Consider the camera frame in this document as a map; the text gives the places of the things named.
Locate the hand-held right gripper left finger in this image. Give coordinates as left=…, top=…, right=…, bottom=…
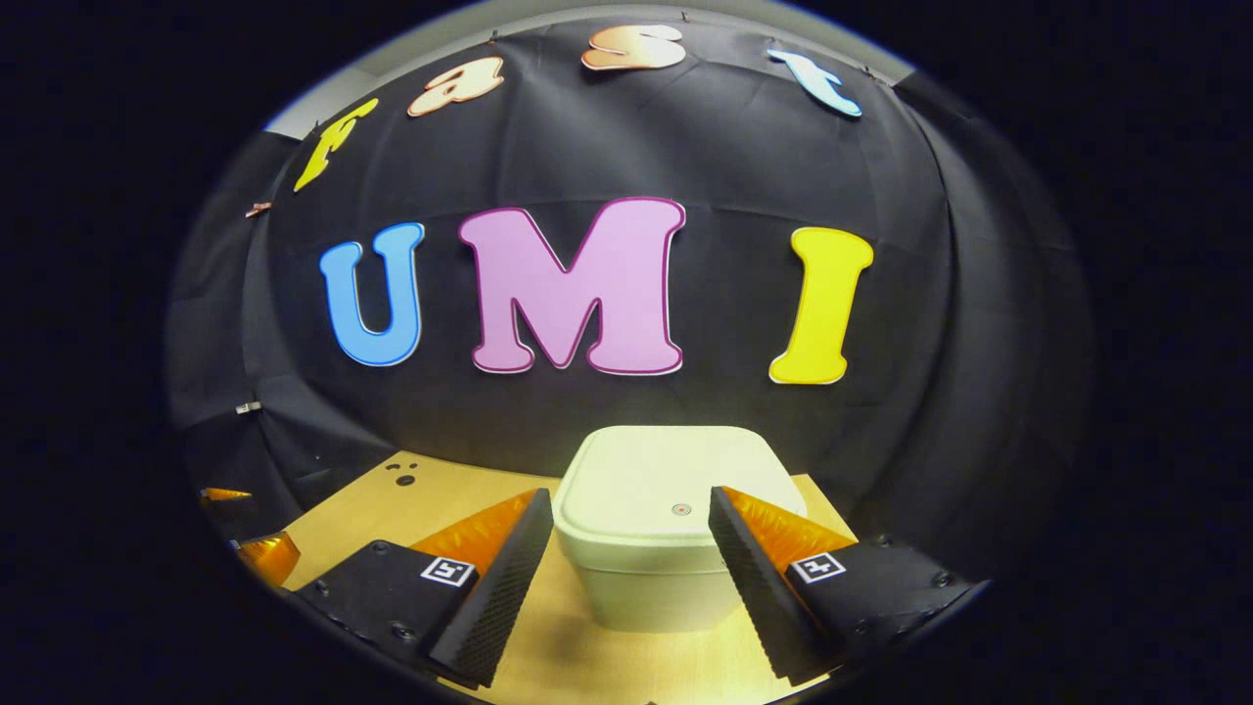
left=294, top=488, right=555, bottom=689

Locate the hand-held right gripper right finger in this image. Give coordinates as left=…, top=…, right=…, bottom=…
left=708, top=486, right=980, bottom=686

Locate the pale green desktop garbage bin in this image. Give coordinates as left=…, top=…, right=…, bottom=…
left=551, top=425, right=809, bottom=634

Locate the wooden desktop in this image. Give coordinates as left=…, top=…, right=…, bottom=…
left=279, top=452, right=862, bottom=705

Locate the black backdrop cloth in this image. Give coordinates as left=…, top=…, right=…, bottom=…
left=164, top=15, right=1092, bottom=608

